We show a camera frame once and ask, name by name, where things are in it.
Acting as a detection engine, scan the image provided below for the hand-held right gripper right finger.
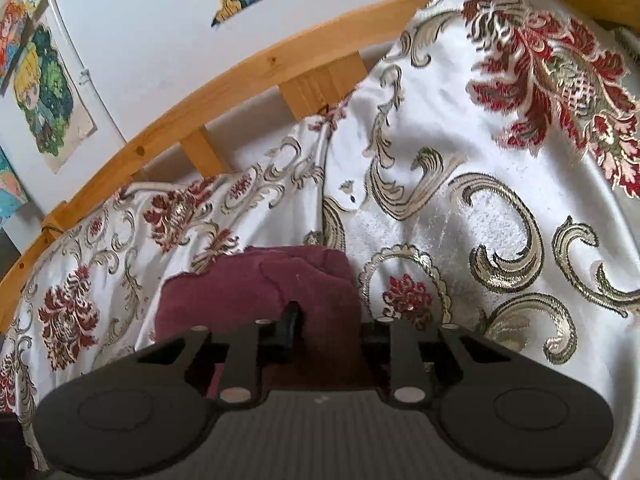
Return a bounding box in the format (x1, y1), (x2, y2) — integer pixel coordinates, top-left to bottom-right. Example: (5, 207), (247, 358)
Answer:
(361, 317), (522, 405)

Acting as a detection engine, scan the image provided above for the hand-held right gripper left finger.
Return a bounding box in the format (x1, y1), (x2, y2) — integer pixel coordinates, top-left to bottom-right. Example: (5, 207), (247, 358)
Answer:
(135, 301), (303, 405)

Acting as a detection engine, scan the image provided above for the wooden bed frame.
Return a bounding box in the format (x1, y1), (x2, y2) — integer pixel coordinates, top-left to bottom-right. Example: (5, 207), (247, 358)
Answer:
(0, 0), (640, 286)

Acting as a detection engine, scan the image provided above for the maroon small garment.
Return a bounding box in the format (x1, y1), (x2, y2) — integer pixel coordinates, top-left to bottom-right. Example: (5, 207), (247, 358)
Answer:
(154, 244), (387, 402)

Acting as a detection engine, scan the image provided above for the white wall pipe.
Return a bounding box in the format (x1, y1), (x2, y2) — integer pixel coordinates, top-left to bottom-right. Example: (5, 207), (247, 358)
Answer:
(49, 0), (128, 147)

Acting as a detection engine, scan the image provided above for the orange-haired cartoon wall poster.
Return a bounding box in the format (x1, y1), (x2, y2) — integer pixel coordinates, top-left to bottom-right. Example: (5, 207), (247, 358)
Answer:
(0, 0), (32, 97)

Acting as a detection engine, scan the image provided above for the white floral embroidered bedspread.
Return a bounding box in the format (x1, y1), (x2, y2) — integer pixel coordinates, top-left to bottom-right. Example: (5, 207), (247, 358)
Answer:
(0, 0), (640, 480)

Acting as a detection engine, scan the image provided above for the green cartoon wall poster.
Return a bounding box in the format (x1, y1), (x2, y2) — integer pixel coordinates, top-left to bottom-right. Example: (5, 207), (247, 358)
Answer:
(14, 24), (99, 175)

